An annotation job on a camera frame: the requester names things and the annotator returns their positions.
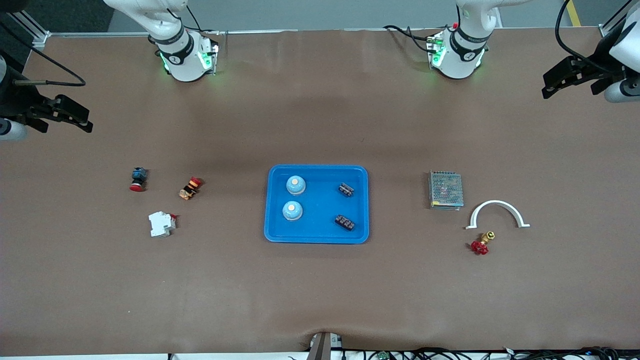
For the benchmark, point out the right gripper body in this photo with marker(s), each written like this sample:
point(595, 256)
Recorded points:
point(20, 104)

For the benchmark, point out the light blue call bell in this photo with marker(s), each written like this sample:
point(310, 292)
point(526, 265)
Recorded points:
point(296, 186)
point(292, 211)

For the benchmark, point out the black capacitor block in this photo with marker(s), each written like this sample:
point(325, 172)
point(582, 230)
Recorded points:
point(346, 189)
point(344, 223)

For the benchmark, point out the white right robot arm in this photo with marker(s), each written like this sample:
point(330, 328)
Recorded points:
point(185, 60)

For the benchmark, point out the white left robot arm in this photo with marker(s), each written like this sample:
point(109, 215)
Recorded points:
point(460, 55)

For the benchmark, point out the blue red push button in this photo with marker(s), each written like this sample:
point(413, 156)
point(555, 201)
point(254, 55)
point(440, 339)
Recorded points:
point(138, 176)

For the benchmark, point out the orange red emergency button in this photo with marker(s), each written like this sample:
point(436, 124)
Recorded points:
point(189, 190)

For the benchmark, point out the white circuit breaker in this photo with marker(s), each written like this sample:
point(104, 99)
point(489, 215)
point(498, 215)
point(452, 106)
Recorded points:
point(161, 224)

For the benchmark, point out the metal mesh power supply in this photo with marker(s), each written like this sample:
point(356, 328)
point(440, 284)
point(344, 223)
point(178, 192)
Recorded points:
point(445, 190)

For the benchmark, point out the blue plastic tray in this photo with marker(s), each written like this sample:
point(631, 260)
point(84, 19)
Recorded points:
point(320, 215)

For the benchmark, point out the brown table mat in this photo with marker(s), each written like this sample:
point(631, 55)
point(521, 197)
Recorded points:
point(320, 290)

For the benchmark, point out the aluminium frame profile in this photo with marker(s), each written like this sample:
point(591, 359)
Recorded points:
point(40, 39)
point(607, 32)

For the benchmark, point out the white arch bracket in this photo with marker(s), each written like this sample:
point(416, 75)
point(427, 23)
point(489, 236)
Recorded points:
point(496, 202)

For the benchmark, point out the metal table bracket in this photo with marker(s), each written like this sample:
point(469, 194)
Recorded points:
point(322, 347)

